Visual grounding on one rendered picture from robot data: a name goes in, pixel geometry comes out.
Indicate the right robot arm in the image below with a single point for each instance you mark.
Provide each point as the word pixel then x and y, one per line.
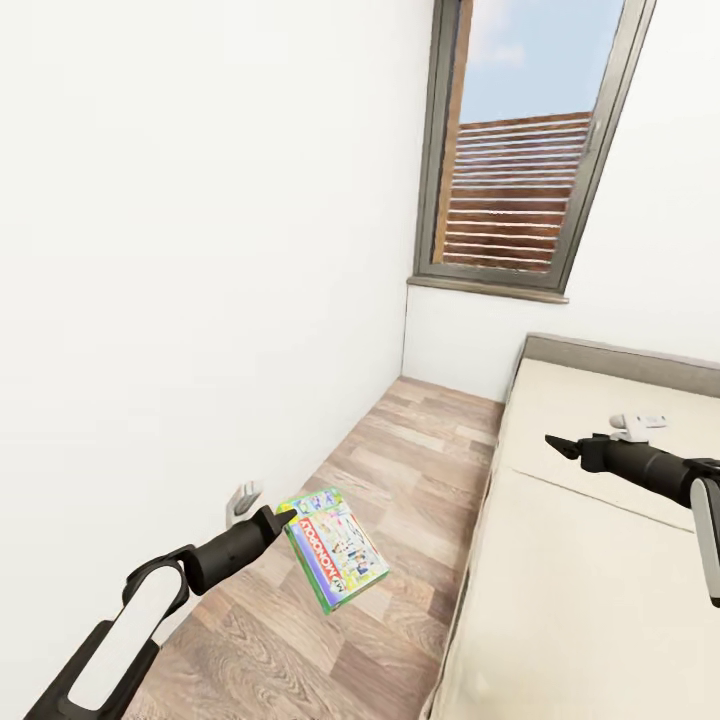
pixel 693 483

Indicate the bed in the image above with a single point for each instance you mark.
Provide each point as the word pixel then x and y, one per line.
pixel 584 595

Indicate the board game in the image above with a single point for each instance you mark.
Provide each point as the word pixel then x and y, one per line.
pixel 336 554

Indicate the fixed window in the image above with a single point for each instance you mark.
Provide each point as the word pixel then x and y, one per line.
pixel 524 98

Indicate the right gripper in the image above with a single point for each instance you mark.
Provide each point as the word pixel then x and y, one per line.
pixel 602 454

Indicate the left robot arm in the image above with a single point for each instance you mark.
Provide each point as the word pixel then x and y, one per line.
pixel 103 676

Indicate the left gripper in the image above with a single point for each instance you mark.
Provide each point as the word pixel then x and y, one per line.
pixel 247 541

